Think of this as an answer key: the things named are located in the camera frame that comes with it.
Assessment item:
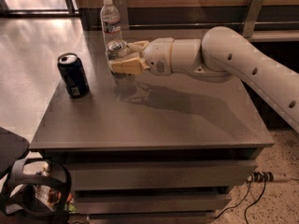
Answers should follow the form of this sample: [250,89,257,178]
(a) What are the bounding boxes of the dark blue pepsi can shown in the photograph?
[57,52,90,98]

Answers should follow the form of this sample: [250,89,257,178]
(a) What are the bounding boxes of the metal wall bracket right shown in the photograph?
[241,0,264,38]

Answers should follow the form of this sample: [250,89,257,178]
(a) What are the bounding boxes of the metal wall bracket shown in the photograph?
[241,0,264,38]
[114,0,129,30]

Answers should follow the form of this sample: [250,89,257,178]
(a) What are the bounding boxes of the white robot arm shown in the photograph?
[108,27,299,132]

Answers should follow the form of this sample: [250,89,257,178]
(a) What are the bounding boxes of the metal wall bracket left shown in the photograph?
[114,0,129,30]

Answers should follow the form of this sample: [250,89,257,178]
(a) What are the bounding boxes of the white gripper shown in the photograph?
[110,37,174,76]

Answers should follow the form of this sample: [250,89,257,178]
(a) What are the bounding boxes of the white power strip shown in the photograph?
[247,171,292,184]

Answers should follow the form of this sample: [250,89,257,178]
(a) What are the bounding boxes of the colourful items under chair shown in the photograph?
[33,168,78,215]

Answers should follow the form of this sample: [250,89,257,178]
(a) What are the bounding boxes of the grey drawer cabinet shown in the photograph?
[31,32,273,224]

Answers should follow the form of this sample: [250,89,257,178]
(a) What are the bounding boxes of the black cable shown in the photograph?
[243,179,267,224]
[214,180,252,220]

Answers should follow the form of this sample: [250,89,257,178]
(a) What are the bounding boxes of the clear plastic water bottle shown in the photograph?
[99,0,123,49]

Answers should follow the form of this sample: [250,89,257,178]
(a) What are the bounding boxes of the green white 7up can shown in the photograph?
[106,40,135,89]

